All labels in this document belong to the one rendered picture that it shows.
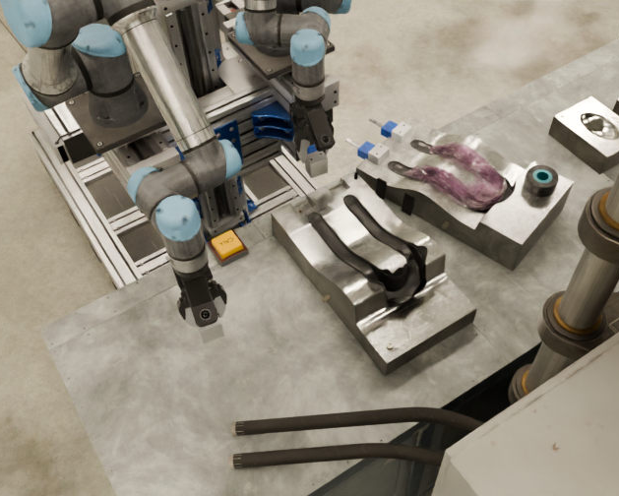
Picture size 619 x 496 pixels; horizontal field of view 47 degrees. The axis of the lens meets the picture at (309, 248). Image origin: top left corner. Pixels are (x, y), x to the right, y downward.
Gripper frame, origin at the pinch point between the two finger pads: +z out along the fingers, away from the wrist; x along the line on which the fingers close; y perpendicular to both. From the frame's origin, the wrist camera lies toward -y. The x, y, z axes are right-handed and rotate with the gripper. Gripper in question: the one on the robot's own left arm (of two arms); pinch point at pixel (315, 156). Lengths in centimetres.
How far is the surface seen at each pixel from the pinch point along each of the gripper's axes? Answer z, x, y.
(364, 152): 8.2, -16.2, 3.4
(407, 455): 6, 15, -78
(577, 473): -52, 14, -105
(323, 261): 6.6, 10.1, -26.8
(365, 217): 7.1, -5.4, -18.7
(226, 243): 11.3, 28.8, -8.0
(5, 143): 95, 90, 159
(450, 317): 9, -10, -52
